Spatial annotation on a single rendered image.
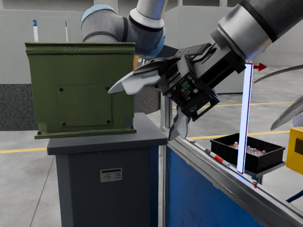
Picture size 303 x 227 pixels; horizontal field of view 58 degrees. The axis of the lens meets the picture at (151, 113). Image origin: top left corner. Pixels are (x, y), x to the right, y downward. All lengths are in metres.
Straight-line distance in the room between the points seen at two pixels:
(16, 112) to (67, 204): 1.80
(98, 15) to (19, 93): 1.69
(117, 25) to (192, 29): 6.34
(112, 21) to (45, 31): 6.00
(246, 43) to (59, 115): 0.52
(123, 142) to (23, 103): 1.85
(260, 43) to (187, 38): 6.73
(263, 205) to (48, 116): 0.60
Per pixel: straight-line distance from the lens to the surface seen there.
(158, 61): 0.44
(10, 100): 2.52
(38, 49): 0.73
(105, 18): 0.88
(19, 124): 2.55
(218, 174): 0.94
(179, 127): 0.50
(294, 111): 1.16
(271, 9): 0.40
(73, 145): 0.69
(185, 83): 0.40
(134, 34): 0.89
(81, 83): 0.73
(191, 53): 0.47
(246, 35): 0.40
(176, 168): 1.28
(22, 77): 6.99
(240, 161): 0.87
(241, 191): 0.85
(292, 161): 0.64
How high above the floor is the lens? 1.23
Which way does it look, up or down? 14 degrees down
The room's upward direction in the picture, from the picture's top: straight up
